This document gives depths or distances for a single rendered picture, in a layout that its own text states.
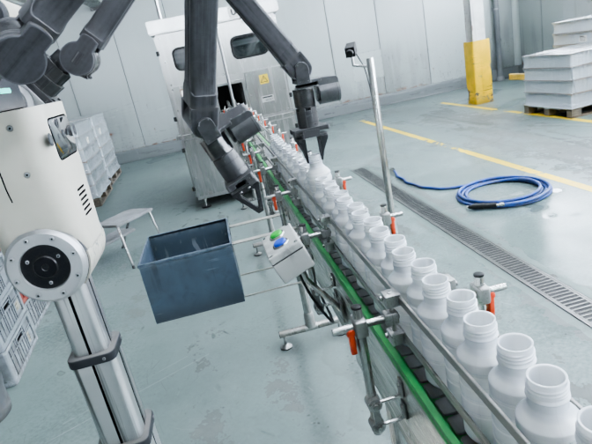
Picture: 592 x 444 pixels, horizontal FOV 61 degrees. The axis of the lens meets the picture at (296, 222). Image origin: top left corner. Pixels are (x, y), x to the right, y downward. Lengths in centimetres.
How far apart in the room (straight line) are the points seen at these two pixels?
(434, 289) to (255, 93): 525
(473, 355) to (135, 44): 1102
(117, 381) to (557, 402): 100
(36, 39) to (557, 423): 85
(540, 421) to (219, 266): 131
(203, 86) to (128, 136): 1053
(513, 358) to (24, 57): 80
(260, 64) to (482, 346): 538
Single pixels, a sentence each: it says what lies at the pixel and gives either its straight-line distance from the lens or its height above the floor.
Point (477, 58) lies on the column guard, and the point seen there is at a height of 80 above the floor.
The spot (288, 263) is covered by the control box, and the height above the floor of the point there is 108.
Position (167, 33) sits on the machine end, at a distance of 587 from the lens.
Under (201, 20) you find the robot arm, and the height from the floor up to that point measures 158.
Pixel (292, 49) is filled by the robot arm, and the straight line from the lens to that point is 136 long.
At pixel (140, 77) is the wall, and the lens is 1141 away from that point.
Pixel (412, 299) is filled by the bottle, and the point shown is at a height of 112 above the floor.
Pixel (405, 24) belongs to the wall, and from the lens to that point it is 1224.
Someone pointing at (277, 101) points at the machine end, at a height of 103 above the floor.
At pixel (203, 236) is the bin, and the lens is 200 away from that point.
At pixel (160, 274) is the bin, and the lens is 173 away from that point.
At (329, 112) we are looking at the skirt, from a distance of 1167.
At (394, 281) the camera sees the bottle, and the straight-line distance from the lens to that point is 83.
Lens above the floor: 149
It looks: 18 degrees down
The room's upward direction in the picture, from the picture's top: 12 degrees counter-clockwise
